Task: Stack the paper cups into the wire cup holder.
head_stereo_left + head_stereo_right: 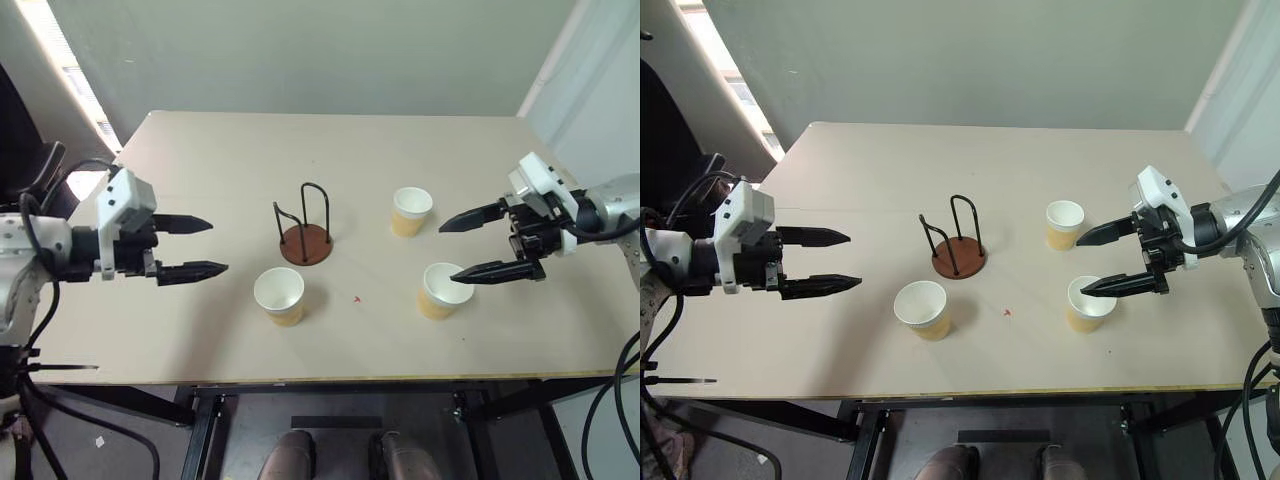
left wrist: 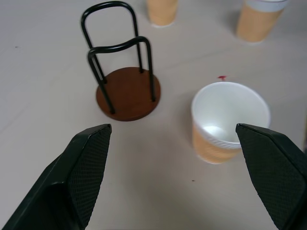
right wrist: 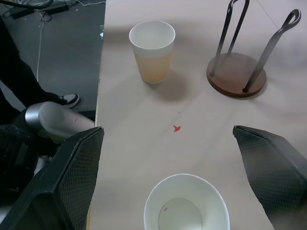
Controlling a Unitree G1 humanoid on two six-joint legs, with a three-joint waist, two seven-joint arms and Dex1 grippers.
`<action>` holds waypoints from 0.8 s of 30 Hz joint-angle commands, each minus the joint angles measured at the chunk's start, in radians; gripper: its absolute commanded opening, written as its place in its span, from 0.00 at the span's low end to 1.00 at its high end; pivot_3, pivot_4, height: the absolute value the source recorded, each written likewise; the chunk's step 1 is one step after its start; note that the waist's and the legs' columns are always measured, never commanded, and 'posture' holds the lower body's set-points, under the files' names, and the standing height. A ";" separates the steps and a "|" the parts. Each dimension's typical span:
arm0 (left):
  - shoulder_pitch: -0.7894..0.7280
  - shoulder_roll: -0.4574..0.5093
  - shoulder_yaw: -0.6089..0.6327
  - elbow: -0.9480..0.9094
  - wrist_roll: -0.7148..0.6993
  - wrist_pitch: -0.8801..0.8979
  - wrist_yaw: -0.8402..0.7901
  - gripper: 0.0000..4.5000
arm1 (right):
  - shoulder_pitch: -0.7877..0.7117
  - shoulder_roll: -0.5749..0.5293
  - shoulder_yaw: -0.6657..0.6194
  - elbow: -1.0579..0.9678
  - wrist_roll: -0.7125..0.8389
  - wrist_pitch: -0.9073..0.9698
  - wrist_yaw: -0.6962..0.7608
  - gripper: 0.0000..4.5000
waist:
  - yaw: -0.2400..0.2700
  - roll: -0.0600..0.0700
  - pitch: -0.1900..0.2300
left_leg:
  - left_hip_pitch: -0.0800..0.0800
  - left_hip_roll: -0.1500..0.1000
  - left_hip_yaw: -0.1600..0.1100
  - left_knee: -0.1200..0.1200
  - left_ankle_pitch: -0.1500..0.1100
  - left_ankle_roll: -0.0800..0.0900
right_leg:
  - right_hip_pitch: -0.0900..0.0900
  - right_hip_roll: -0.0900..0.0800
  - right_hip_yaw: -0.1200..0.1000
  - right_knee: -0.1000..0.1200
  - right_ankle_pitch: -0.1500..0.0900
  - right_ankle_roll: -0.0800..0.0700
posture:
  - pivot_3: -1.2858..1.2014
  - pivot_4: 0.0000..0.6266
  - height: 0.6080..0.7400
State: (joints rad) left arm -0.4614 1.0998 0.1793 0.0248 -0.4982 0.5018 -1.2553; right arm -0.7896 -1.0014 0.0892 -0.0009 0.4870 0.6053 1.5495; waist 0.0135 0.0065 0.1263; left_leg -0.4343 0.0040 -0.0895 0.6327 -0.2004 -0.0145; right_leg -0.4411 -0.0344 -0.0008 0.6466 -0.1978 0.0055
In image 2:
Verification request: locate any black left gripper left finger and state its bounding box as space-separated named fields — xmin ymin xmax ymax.
xmin=0 ymin=123 xmax=112 ymax=230

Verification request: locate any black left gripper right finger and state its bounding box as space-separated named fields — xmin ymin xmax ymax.
xmin=236 ymin=123 xmax=307 ymax=230

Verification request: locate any orange ribbed paper cup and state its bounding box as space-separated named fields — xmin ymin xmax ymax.
xmin=236 ymin=0 xmax=288 ymax=44
xmin=191 ymin=81 xmax=272 ymax=165
xmin=146 ymin=0 xmax=179 ymax=27

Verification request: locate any black wire cup holder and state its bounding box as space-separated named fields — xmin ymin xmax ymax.
xmin=81 ymin=1 xmax=162 ymax=122

